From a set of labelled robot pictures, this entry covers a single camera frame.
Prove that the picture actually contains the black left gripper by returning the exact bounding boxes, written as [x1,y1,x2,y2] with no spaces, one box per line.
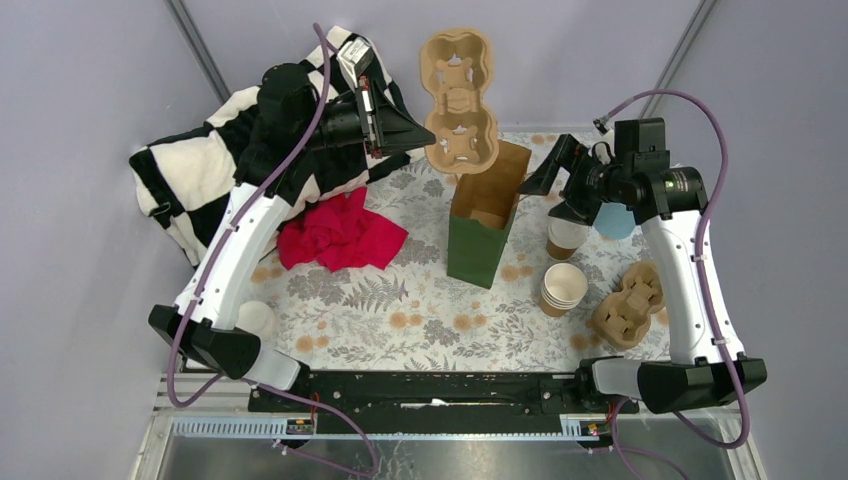
[297,75,437,158]

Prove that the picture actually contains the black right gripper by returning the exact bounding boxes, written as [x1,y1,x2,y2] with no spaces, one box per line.
[517,133,632,226]

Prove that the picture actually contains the brown paper coffee cup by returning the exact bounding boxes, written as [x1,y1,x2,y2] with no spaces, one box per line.
[546,217,589,261]

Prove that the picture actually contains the brown pulp cup carrier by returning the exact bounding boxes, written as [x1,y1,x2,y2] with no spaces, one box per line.
[419,27,499,175]

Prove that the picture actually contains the green paper bag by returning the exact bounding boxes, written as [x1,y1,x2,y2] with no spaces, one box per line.
[447,140,532,289]

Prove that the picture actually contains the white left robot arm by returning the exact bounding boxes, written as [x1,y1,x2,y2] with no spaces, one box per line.
[149,61,435,411]

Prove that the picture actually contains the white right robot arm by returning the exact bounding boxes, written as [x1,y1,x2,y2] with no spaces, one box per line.
[518,118,767,413]

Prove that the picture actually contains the blue cup of straws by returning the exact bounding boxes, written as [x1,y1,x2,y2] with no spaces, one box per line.
[593,203,636,240]

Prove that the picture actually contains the stack of brown paper cups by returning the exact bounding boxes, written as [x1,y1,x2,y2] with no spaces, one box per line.
[539,263,589,318]

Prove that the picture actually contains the red cloth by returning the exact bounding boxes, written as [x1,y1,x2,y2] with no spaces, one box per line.
[277,187,408,272]

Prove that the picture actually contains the floral patterned table mat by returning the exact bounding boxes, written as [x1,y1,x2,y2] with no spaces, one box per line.
[246,160,649,372]

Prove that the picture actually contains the black white checkered pillow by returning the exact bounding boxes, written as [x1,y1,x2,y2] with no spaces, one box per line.
[129,26,424,266]

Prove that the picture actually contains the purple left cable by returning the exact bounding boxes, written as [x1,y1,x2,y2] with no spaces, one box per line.
[165,23,382,478]

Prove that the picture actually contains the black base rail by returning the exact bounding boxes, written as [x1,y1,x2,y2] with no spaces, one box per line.
[247,369,641,435]

